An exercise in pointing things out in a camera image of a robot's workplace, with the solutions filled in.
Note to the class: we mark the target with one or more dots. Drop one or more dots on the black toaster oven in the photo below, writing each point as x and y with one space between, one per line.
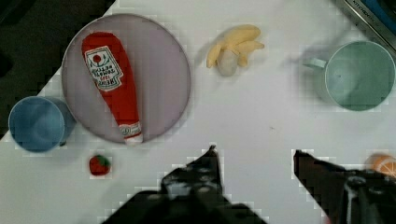
376 18

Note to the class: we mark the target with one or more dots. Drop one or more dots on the small red toy strawberry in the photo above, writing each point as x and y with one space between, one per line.
99 165

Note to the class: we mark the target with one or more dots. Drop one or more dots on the green plastic mug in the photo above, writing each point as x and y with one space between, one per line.
357 76

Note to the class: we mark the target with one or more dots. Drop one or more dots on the blue plastic cup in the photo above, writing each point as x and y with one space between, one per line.
39 124

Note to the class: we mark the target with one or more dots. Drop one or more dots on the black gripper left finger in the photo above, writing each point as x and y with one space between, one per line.
197 184

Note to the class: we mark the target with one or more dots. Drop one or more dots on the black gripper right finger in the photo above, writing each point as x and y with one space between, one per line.
347 196

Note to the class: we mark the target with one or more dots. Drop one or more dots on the red plush ketchup bottle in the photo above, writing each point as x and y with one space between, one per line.
112 74

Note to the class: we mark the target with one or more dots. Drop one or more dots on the yellow plush banana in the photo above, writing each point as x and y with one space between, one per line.
233 48

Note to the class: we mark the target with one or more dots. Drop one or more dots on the grey round plate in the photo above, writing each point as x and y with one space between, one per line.
162 76

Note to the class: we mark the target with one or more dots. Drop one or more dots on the orange slice toy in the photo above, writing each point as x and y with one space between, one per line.
383 163

